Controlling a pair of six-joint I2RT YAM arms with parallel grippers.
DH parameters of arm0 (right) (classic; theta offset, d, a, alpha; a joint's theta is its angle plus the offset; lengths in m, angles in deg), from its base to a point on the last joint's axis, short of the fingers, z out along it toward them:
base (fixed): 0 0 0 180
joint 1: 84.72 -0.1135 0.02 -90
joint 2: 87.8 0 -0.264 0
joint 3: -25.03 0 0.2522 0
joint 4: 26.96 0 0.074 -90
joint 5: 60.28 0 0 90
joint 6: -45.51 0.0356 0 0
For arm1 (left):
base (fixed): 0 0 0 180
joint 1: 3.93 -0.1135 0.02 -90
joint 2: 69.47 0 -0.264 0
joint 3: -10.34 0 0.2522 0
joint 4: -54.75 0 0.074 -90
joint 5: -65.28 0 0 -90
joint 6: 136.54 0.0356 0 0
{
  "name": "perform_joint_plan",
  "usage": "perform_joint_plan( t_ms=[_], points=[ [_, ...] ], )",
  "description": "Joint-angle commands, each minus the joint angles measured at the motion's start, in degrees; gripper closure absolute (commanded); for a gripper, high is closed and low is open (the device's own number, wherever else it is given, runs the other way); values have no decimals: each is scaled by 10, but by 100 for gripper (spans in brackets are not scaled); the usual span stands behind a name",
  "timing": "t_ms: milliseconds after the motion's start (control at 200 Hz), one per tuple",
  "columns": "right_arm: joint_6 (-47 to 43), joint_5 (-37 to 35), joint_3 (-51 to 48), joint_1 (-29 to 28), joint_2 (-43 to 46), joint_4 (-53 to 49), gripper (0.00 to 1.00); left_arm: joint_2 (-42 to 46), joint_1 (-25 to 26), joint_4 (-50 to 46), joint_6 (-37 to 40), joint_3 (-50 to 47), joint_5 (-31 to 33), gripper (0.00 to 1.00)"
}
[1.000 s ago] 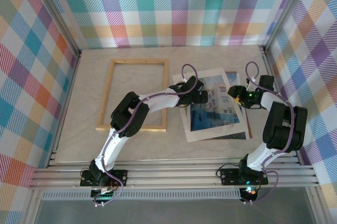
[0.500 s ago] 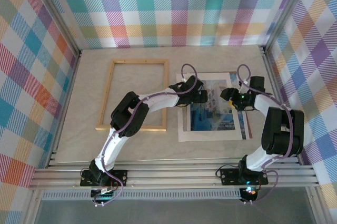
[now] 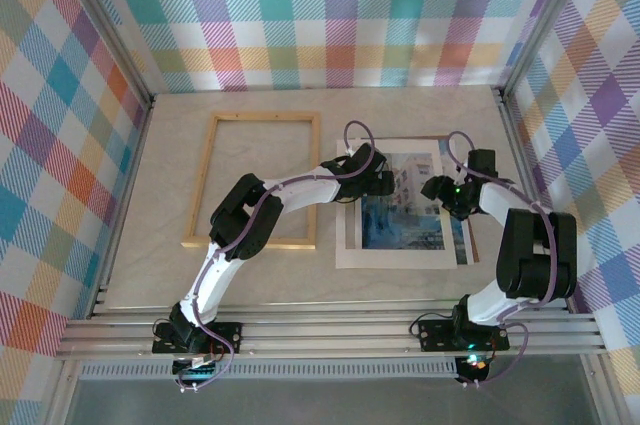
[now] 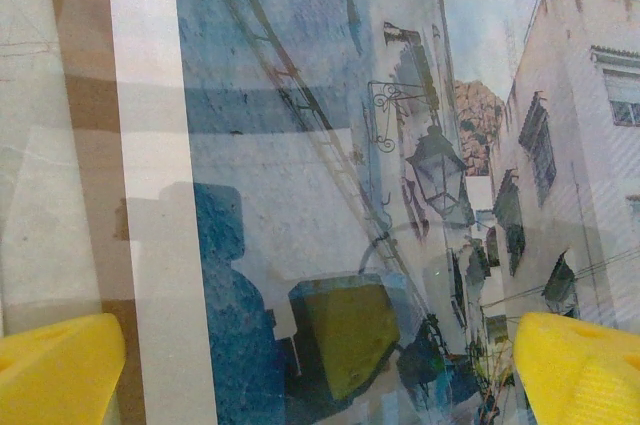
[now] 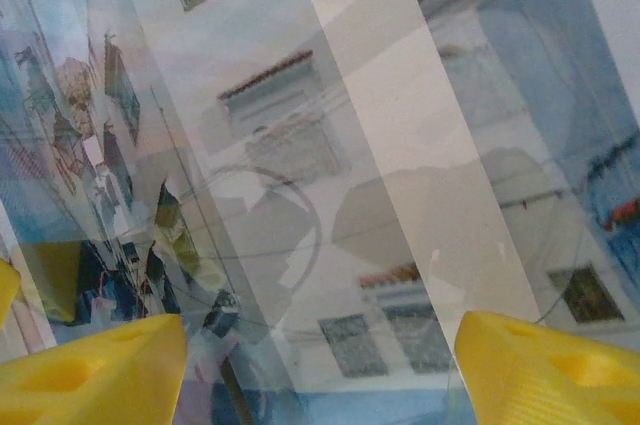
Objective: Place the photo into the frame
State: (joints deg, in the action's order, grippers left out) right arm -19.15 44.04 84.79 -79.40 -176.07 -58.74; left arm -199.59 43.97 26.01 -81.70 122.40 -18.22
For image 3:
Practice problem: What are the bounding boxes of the aluminium corner post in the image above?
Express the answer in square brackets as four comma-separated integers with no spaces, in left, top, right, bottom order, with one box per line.
[497,0,601,104]
[49,0,156,111]

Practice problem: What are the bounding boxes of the light wooden picture frame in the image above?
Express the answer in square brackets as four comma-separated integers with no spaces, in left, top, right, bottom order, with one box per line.
[180,112,322,251]

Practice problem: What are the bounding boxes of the grey slotted cable duct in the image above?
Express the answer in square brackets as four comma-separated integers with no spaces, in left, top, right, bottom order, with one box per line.
[79,363,459,381]

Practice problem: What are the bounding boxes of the brown frame backing board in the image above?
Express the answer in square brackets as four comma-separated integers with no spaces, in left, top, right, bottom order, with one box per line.
[369,133,480,264]

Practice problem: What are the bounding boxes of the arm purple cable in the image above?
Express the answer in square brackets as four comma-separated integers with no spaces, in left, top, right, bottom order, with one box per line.
[448,130,556,391]
[174,119,387,394]

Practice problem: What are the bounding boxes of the aluminium lower strut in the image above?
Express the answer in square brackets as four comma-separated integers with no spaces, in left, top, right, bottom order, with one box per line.
[582,357,626,425]
[45,359,84,425]

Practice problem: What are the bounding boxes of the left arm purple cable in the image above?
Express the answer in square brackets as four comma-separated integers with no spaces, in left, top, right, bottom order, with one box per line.
[174,119,387,394]

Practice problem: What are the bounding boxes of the aluminium side rail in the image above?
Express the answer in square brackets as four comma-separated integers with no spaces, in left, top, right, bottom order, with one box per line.
[85,92,159,320]
[492,87,574,314]

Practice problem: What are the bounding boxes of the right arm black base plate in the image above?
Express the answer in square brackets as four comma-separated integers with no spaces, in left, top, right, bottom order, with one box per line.
[418,318,511,352]

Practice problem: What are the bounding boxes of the white mat board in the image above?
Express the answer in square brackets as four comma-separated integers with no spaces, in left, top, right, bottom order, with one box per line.
[335,139,459,270]

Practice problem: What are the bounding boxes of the wide aluminium base beam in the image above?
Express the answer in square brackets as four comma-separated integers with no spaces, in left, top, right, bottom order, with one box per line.
[54,317,609,361]

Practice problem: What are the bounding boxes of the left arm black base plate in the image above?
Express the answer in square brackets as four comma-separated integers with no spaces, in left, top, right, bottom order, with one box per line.
[151,320,245,355]

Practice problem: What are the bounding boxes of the blue building photo print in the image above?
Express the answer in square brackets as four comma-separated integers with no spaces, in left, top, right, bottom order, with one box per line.
[360,138,476,266]

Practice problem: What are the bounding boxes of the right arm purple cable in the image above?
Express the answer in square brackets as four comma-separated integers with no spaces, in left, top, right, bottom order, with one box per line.
[448,130,556,391]

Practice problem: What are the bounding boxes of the aluminium table edge rail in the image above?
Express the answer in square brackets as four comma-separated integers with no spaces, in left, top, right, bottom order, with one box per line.
[89,298,571,319]

